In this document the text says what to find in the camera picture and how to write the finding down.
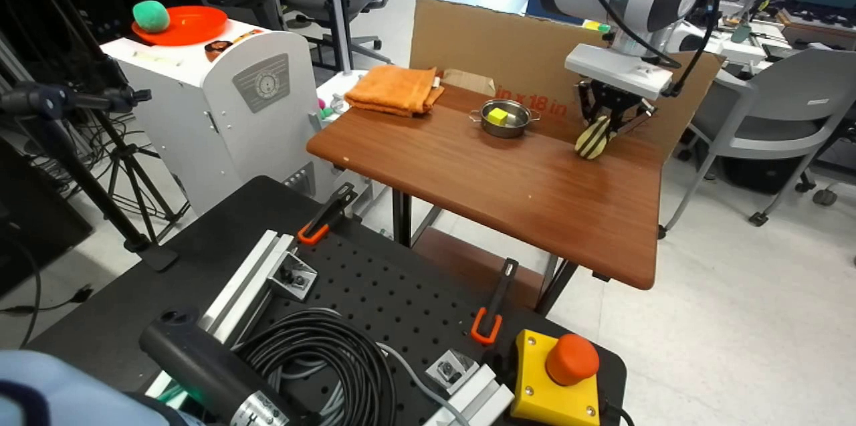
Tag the aluminium rail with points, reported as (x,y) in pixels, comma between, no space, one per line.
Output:
(471,386)
(251,285)

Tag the orange folded towel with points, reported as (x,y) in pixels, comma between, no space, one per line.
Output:
(394,88)

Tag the green plush ball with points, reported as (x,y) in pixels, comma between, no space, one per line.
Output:
(150,16)

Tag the cluttered desk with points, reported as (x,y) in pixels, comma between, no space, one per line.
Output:
(796,28)

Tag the grey plastic chair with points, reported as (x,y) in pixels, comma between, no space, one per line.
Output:
(769,112)

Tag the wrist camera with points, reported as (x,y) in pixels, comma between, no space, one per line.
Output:
(618,70)

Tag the white toy kitchen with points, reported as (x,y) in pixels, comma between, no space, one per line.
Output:
(221,118)

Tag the small metal pot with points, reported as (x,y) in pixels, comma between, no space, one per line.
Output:
(506,125)

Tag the orange black clamp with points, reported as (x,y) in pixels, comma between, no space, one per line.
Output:
(498,295)
(328,214)

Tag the yellow emergency stop button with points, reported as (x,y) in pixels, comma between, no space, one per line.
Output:
(555,382)

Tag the yellow block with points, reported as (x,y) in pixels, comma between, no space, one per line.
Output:
(497,116)

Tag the brown toy donut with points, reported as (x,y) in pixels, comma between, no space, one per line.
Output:
(217,47)

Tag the large cardboard sheet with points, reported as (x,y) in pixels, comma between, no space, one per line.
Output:
(495,45)

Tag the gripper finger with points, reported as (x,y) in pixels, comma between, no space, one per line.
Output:
(632,117)
(588,112)

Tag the yellow striped toy squash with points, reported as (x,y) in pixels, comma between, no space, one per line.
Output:
(592,140)

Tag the orange plate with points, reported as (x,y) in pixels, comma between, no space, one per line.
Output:
(194,26)

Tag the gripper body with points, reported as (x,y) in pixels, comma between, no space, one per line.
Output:
(612,98)

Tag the white post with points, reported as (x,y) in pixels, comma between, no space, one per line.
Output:
(340,25)

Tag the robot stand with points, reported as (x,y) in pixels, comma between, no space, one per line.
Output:
(401,292)

